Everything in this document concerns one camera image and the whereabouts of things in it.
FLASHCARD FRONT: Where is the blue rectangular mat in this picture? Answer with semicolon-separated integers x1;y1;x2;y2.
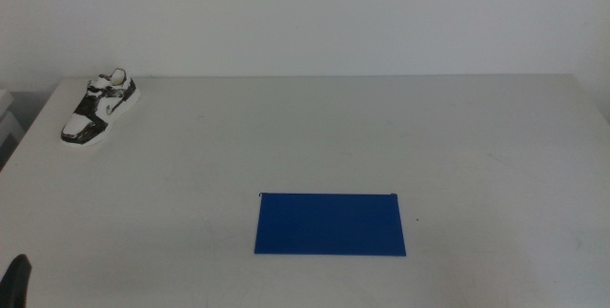
254;192;408;257

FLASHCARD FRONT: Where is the white side shelf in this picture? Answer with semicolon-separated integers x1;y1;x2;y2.
0;88;26;157

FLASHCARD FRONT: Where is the black and white sneaker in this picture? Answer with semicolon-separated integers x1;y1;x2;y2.
60;67;142;147

